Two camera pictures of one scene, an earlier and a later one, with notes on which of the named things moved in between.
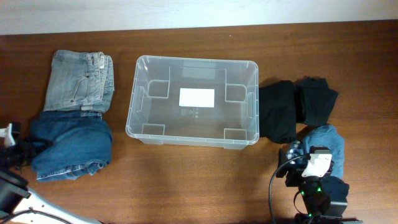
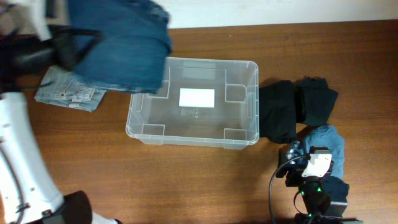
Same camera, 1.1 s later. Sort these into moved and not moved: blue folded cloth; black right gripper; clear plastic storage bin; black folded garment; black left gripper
Moved: black left gripper
Not moved: blue folded cloth; clear plastic storage bin; black folded garment; black right gripper
